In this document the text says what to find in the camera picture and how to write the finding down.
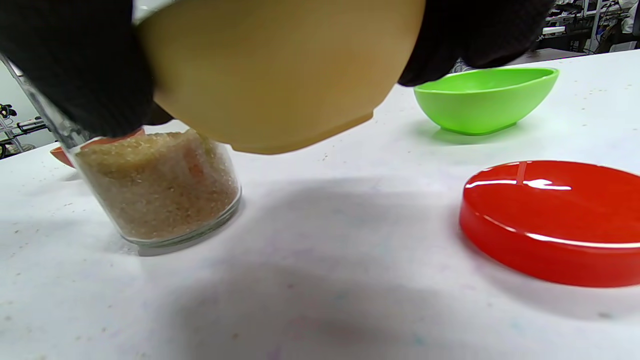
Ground person's right hand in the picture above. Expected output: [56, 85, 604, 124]
[0, 0, 556, 139]

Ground orange plastic dish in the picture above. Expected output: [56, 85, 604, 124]
[50, 127, 147, 169]

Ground brown sugar granules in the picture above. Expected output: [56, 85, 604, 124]
[75, 131, 240, 241]

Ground clear glass jar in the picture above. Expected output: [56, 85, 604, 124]
[0, 52, 242, 256]

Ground yellow plastic dish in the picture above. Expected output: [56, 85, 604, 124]
[136, 0, 427, 155]

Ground green plastic dish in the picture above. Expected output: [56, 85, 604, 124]
[413, 67, 560, 136]

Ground red jar lid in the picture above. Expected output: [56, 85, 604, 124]
[459, 160, 640, 288]

